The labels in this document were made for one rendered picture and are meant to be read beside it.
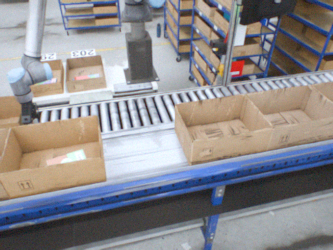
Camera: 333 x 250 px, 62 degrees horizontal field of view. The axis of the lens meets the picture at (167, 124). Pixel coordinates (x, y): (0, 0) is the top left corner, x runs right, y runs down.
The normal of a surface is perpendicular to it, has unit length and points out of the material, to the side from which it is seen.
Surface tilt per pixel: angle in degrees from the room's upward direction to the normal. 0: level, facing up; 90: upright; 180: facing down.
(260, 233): 0
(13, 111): 89
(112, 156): 0
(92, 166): 90
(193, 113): 89
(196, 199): 0
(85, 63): 89
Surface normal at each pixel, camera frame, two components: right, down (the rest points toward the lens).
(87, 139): 0.24, 0.60
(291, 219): 0.00, -0.78
